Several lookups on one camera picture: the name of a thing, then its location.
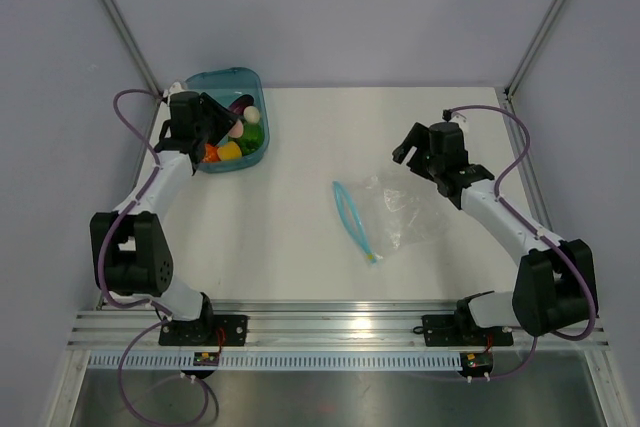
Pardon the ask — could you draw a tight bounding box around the pink toy egg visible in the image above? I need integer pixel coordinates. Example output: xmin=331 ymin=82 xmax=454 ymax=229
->
xmin=228 ymin=120 xmax=244 ymax=138

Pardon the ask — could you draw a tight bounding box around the purple toy eggplant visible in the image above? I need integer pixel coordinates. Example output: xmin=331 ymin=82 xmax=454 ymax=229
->
xmin=229 ymin=94 xmax=255 ymax=116

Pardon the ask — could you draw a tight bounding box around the white toy garlic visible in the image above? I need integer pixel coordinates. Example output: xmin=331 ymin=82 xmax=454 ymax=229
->
xmin=242 ymin=105 xmax=261 ymax=125

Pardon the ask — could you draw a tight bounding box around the yellow toy vegetable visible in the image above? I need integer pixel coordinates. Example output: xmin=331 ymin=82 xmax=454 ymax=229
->
xmin=217 ymin=141 xmax=243 ymax=161

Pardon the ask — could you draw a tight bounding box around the orange toy pumpkin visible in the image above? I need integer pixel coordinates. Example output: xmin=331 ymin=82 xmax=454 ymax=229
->
xmin=202 ymin=143 xmax=221 ymax=163

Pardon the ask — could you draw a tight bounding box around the green toy bell pepper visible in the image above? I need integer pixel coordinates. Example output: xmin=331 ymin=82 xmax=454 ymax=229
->
xmin=235 ymin=123 xmax=264 ymax=156

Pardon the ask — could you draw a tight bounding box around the clear zip top bag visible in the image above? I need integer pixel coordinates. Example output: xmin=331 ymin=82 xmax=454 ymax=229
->
xmin=332 ymin=170 xmax=449 ymax=265

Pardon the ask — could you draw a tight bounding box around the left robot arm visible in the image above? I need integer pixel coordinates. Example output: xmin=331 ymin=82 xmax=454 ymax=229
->
xmin=90 ymin=90 xmax=238 ymax=346

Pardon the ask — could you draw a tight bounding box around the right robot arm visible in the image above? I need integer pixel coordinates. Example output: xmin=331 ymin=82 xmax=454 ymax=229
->
xmin=392 ymin=122 xmax=598 ymax=343

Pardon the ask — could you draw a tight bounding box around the teal plastic bin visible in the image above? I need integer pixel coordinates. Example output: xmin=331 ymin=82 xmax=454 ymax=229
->
xmin=186 ymin=67 xmax=270 ymax=174

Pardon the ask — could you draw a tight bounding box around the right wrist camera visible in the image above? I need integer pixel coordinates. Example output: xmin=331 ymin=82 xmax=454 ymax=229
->
xmin=442 ymin=109 xmax=468 ymax=127

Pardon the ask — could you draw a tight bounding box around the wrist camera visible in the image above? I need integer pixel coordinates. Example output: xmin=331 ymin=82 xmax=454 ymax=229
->
xmin=162 ymin=81 xmax=188 ymax=98
xmin=442 ymin=109 xmax=468 ymax=127

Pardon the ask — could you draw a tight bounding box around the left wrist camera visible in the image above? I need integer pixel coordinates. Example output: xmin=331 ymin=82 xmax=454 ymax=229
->
xmin=162 ymin=81 xmax=188 ymax=98

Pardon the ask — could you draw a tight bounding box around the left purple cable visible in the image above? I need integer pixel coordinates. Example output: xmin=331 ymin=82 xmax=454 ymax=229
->
xmin=97 ymin=88 xmax=219 ymax=421

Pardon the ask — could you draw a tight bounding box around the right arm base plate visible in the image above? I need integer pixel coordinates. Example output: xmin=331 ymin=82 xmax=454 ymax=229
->
xmin=412 ymin=314 xmax=514 ymax=347

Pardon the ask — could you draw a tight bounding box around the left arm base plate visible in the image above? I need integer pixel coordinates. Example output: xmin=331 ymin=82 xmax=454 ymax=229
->
xmin=159 ymin=315 xmax=249 ymax=347

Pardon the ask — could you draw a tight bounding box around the left aluminium frame post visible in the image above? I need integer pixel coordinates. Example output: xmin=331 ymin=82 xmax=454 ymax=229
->
xmin=99 ymin=0 xmax=161 ymax=93

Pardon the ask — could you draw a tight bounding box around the aluminium frame post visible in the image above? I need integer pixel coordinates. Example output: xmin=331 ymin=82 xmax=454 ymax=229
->
xmin=99 ymin=0 xmax=161 ymax=93
xmin=504 ymin=0 xmax=569 ymax=103

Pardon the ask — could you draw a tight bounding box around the aluminium mounting rail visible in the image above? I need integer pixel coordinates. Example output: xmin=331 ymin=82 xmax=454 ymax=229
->
xmin=67 ymin=299 xmax=611 ymax=348

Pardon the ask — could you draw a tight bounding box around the white slotted cable duct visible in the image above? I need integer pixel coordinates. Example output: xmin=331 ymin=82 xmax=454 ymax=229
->
xmin=88 ymin=351 xmax=462 ymax=372

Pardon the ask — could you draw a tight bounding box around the right aluminium frame post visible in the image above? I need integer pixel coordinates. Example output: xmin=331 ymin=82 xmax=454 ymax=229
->
xmin=504 ymin=0 xmax=569 ymax=103

